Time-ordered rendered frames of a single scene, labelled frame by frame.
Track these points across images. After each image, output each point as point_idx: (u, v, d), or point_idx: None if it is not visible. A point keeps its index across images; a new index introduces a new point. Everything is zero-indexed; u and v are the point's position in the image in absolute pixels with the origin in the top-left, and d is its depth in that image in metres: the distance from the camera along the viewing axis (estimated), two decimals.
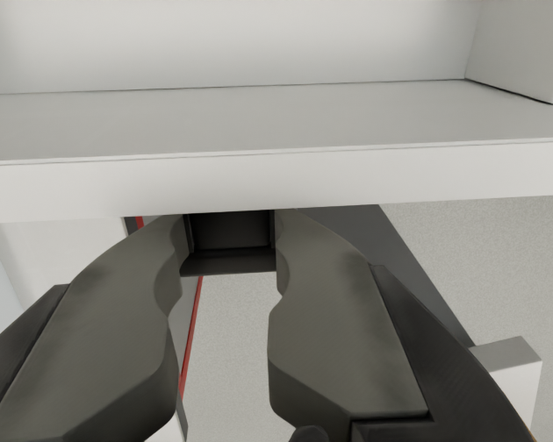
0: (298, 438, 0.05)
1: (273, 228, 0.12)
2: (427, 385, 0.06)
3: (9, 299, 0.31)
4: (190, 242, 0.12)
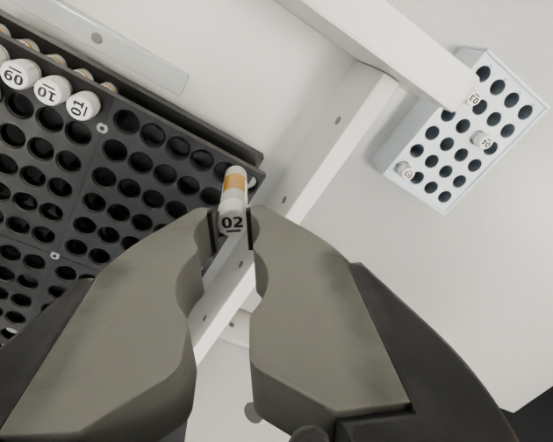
0: (298, 438, 0.05)
1: (250, 230, 0.12)
2: (408, 378, 0.06)
3: (421, 103, 0.32)
4: (213, 241, 0.12)
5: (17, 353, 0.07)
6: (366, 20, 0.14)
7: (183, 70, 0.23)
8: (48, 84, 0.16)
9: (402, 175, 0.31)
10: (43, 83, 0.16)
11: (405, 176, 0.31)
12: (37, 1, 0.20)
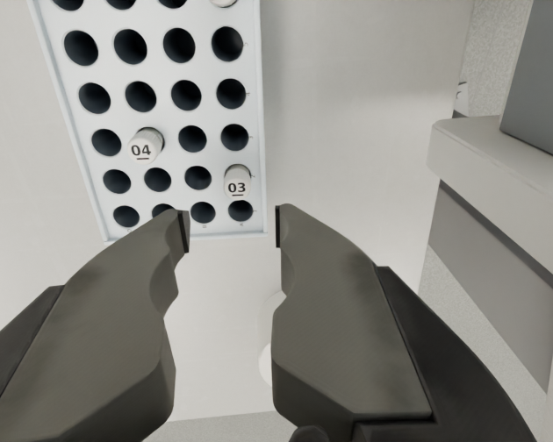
0: (298, 438, 0.05)
1: (278, 228, 0.12)
2: (431, 387, 0.06)
3: None
4: (186, 242, 0.12)
5: None
6: None
7: None
8: None
9: None
10: None
11: None
12: None
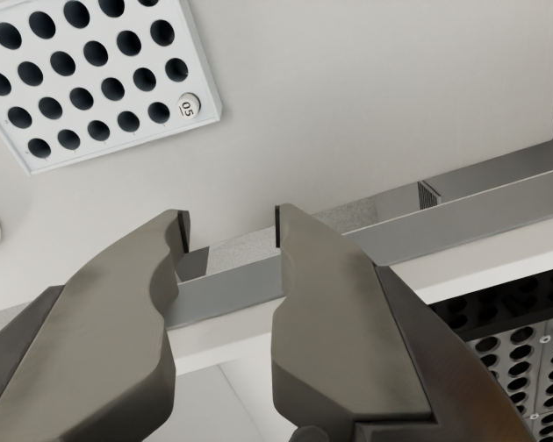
0: (298, 438, 0.05)
1: (278, 228, 0.12)
2: (431, 387, 0.06)
3: None
4: (186, 242, 0.12)
5: None
6: None
7: None
8: None
9: (196, 113, 0.20)
10: None
11: (192, 109, 0.20)
12: None
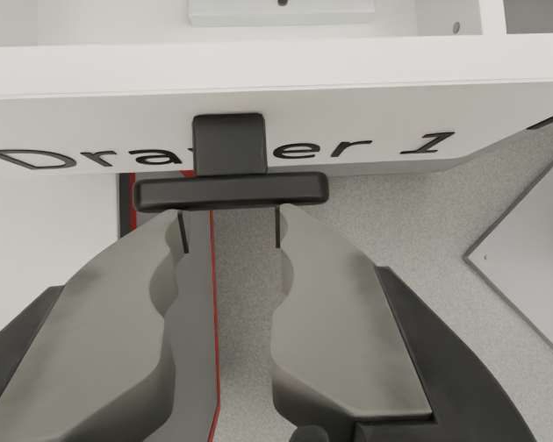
0: (298, 438, 0.05)
1: (278, 228, 0.12)
2: (432, 387, 0.06)
3: None
4: (186, 243, 0.12)
5: None
6: None
7: (199, 26, 0.21)
8: None
9: None
10: None
11: None
12: (340, 3, 0.21)
